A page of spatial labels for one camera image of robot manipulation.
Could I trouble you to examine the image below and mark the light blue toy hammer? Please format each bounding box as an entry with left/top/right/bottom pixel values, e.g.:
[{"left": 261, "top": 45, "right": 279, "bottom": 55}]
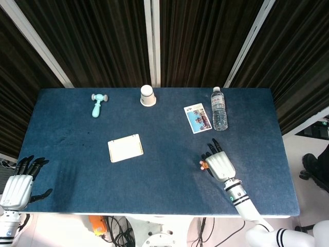
[{"left": 91, "top": 93, "right": 108, "bottom": 118}]

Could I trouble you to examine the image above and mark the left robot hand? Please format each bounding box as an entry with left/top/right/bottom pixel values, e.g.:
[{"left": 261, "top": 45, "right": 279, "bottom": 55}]
[{"left": 0, "top": 155, "right": 53, "bottom": 211}]

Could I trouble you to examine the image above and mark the orange device under table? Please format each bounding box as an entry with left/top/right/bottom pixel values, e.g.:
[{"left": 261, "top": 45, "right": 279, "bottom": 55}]
[{"left": 88, "top": 215, "right": 107, "bottom": 237}]

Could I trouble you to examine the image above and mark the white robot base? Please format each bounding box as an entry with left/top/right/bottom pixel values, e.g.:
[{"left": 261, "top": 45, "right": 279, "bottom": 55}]
[{"left": 125, "top": 215, "right": 195, "bottom": 247}]

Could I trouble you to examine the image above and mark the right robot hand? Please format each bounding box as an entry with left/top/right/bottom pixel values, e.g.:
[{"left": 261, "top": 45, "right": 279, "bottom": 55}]
[{"left": 201, "top": 138, "right": 236, "bottom": 183}]

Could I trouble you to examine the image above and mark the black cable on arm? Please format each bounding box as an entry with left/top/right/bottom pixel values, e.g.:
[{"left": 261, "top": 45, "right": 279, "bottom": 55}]
[{"left": 221, "top": 218, "right": 246, "bottom": 247}]

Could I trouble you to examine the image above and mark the picture card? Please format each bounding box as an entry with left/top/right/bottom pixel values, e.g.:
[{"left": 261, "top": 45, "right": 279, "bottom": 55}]
[{"left": 183, "top": 102, "right": 213, "bottom": 134}]

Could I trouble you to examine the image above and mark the black cable bundle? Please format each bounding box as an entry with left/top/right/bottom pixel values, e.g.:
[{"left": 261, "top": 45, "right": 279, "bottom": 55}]
[{"left": 102, "top": 216, "right": 136, "bottom": 247}]

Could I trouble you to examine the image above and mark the clear plastic water bottle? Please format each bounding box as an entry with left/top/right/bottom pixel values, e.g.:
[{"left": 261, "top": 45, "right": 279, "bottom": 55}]
[{"left": 210, "top": 86, "right": 229, "bottom": 131}]

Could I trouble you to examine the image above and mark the white paper cup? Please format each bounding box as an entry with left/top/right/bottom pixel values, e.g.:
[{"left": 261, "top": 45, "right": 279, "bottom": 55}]
[{"left": 139, "top": 84, "right": 157, "bottom": 107}]

